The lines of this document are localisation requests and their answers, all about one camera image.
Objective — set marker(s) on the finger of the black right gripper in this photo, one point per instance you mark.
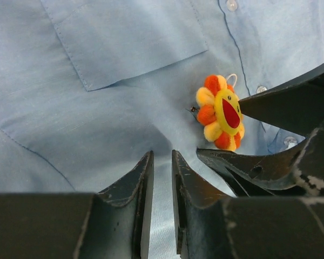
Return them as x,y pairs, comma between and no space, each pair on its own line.
300,166
296,106

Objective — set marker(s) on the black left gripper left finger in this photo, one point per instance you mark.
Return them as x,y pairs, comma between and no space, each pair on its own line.
114,223

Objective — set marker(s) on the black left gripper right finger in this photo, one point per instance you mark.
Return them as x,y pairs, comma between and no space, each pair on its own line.
211,224

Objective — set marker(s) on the light blue button shirt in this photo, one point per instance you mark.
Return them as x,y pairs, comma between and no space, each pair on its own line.
88,87

